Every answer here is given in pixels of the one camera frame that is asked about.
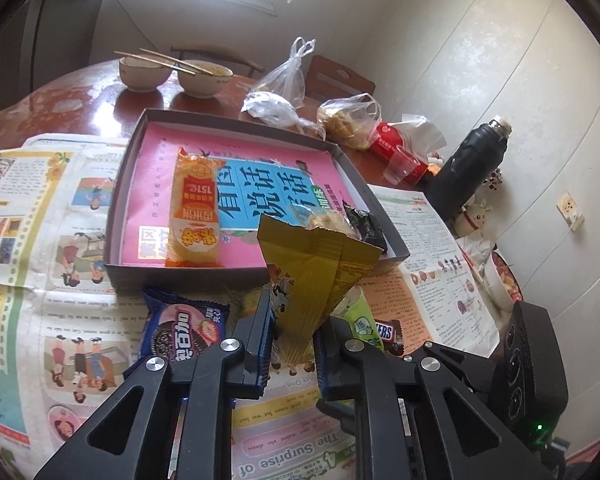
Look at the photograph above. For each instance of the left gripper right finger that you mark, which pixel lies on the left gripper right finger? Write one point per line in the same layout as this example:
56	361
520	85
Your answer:
423	416

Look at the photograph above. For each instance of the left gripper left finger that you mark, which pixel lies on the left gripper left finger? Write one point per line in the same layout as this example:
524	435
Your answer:
173	419

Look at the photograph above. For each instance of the brown Snickers bar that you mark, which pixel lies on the brown Snickers bar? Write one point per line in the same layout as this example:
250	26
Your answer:
390	334

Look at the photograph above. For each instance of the blue Oreo cookie packet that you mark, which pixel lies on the blue Oreo cookie packet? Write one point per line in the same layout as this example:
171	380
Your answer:
178	328

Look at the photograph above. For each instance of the green milk candy packet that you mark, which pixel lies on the green milk candy packet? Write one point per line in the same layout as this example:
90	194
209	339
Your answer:
355	310

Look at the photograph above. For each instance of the yellow snack packet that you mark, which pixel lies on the yellow snack packet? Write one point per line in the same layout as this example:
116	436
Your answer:
310	271

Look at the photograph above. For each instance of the clear pastry packet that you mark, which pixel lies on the clear pastry packet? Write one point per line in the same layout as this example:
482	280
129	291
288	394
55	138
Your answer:
327	219

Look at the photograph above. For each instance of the red white bowl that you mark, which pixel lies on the red white bowl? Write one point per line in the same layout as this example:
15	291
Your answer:
501	285

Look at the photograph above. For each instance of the right student newspaper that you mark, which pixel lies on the right student newspaper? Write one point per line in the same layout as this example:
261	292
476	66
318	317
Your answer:
431	295

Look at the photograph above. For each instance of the student newspaper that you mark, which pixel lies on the student newspaper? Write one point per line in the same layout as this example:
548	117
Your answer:
431	295
66	337

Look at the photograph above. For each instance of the left student newspaper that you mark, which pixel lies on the left student newspaper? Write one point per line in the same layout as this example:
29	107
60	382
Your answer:
66	337

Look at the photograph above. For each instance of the white cat figurine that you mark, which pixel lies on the white cat figurine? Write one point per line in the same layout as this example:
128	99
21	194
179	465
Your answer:
472	217

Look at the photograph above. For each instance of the orange bread snack packet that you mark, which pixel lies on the orange bread snack packet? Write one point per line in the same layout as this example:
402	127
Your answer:
194	220

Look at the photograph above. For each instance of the black small snack packet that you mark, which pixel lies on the black small snack packet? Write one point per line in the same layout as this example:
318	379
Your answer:
367	226

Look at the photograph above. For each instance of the black thermos bottle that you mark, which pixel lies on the black thermos bottle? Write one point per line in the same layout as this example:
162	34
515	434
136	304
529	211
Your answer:
480	153

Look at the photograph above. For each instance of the clear plastic cup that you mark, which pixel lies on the clear plastic cup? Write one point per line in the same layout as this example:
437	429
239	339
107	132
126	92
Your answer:
399	166

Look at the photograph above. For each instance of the red tissue pack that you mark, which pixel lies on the red tissue pack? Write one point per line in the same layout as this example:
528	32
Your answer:
417	135

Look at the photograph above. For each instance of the plastic bag of pastries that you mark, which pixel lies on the plastic bag of pastries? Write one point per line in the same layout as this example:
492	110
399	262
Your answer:
351	121

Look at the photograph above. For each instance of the crumpled clear plastic bag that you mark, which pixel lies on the crumpled clear plastic bag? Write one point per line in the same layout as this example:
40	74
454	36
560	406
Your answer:
275	111

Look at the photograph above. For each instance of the right white bowl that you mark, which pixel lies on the right white bowl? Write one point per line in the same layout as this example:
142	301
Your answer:
207	84

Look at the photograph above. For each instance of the left white bowl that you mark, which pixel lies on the left white bowl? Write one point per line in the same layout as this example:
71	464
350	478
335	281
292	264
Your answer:
141	76

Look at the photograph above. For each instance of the wooden chair back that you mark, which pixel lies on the wooden chair back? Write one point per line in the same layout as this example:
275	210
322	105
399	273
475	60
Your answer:
327	79

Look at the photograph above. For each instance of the wooden chopstick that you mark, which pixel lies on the wooden chopstick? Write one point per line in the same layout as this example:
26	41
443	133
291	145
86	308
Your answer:
155	62
193	67

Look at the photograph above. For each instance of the tied clear plastic bag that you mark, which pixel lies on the tied clear plastic bag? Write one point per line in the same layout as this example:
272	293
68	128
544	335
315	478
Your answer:
287	79

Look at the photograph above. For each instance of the grey refrigerator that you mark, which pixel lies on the grey refrigerator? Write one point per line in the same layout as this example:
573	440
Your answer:
44	40

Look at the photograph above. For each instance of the wall power socket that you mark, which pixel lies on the wall power socket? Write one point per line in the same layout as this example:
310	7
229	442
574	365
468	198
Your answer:
570	212

